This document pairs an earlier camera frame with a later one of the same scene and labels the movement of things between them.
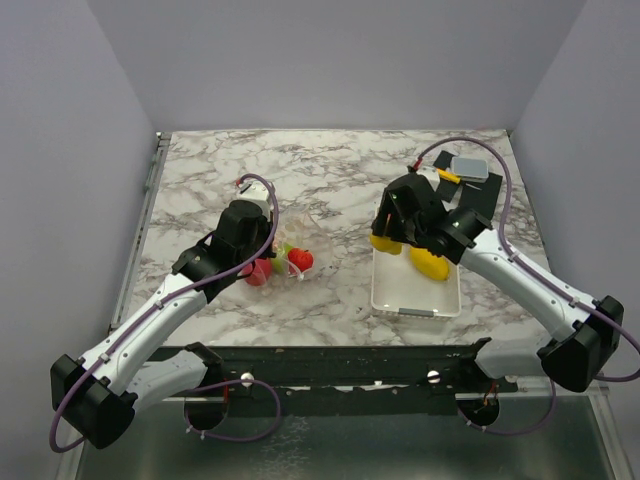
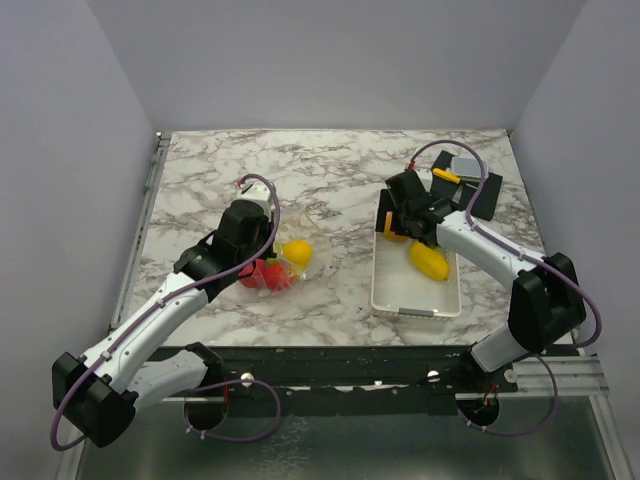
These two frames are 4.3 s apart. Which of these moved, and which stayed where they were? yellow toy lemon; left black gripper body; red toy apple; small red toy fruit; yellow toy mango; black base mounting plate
Moved: yellow toy lemon; small red toy fruit
Stayed: black base mounting plate; red toy apple; yellow toy mango; left black gripper body
